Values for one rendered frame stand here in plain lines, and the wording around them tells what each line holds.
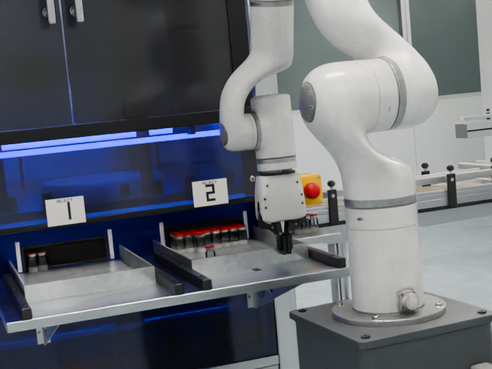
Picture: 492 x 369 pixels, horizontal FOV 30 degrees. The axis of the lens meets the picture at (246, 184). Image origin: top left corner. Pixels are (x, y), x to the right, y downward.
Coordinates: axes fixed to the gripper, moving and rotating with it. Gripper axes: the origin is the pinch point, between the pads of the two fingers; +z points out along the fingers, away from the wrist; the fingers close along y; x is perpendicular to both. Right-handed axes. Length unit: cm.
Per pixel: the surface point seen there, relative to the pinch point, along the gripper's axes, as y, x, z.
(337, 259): -6.3, 12.1, 2.8
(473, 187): -72, -38, -2
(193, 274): 22.0, 5.7, 2.4
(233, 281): 14.8, 8.4, 4.5
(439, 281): -212, -302, 83
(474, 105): -367, -487, -17
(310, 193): -16.9, -23.8, -7.6
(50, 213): 44, -27, -11
